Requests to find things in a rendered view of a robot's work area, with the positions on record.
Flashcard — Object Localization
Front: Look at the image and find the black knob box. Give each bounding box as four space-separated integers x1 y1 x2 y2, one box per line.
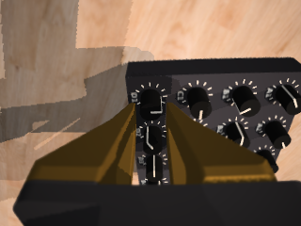
125 57 301 185

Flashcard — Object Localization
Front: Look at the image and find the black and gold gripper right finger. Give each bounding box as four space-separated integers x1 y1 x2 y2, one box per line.
166 103 277 185

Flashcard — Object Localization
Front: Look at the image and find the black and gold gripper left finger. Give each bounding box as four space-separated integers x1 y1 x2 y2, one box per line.
25 103 136 185

